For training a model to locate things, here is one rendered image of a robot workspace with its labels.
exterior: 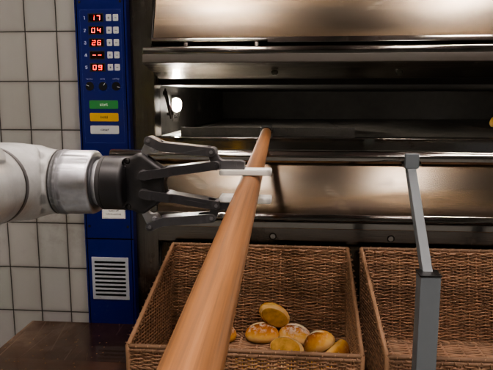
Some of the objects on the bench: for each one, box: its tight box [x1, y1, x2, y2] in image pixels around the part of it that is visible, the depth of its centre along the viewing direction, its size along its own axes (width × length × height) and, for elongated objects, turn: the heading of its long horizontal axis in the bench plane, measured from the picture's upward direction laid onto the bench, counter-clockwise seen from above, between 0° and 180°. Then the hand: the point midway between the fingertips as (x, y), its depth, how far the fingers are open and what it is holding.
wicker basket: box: [125, 242, 367, 370], centre depth 147 cm, size 49×56×28 cm
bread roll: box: [245, 322, 279, 344], centre depth 160 cm, size 10×7×6 cm
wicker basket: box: [358, 246, 493, 370], centre depth 142 cm, size 49×56×28 cm
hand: (246, 185), depth 74 cm, fingers closed on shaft, 3 cm apart
